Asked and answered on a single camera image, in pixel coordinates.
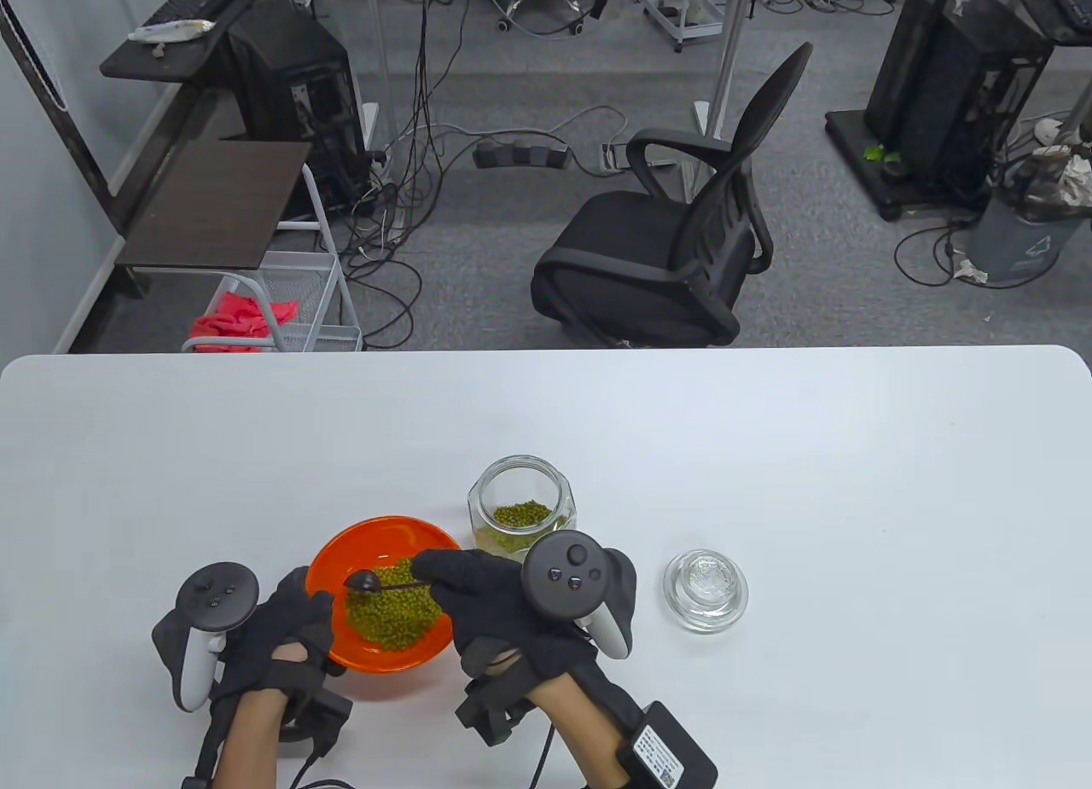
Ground person's left hand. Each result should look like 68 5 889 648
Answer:
209 565 348 709

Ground person's right hand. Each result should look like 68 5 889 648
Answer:
411 548 598 683

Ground orange bowl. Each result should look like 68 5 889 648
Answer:
305 516 466 674

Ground green mung beans heap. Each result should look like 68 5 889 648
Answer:
474 501 571 566

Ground green mung beans portion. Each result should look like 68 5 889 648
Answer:
345 557 446 652

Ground black measuring scoop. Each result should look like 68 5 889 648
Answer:
343 571 432 594

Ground glass jar lid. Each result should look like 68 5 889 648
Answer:
664 550 749 635

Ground person's right forearm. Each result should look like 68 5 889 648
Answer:
525 674 649 789

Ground person's left forearm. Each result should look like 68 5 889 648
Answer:
213 693 287 789

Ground black white left controller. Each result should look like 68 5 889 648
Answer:
152 561 260 713

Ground black white controller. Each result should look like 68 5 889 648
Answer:
152 561 260 713
522 531 638 660

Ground black white right controller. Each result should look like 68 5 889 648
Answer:
522 531 638 660

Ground glass jar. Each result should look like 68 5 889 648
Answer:
468 455 578 566

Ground black battery pack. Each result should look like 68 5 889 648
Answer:
621 700 719 789

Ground red cloth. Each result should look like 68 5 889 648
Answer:
189 290 299 353

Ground black office chair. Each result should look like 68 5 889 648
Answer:
531 42 814 348

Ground dark wooden side table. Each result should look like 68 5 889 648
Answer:
115 139 314 271

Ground black power strip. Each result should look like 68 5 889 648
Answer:
473 138 571 171

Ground white floor socket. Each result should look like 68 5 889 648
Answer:
601 143 675 172

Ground black computer tower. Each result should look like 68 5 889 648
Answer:
224 4 369 218

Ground dark wooden desk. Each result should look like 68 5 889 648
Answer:
100 0 287 82

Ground black floor platform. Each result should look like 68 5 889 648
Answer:
825 109 1008 221

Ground chair wheel base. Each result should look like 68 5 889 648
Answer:
495 0 591 38

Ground silver plastic packet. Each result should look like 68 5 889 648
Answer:
128 19 216 43

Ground metal wheeled cart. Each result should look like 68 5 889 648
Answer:
642 0 745 54

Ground grey trash bin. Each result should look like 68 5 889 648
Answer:
964 145 1092 283

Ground tall black computer case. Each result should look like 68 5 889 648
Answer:
863 0 1054 197

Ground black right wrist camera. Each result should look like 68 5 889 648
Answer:
455 670 538 747

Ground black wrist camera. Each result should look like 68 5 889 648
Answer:
277 685 355 757
455 670 538 747

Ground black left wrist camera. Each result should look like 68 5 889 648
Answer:
277 685 355 757

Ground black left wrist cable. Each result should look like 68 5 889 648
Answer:
288 751 356 789

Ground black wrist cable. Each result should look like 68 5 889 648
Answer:
288 751 356 789
529 725 557 789

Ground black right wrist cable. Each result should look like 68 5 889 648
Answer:
529 725 557 789

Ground white wire basket cart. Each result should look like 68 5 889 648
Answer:
181 165 363 353

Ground black cable bundle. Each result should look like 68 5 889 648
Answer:
341 0 472 351

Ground black looped floor cable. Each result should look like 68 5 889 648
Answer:
894 218 1001 289

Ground black metal frame post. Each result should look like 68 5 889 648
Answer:
0 0 122 237

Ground white desk frame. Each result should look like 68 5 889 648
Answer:
303 0 824 206

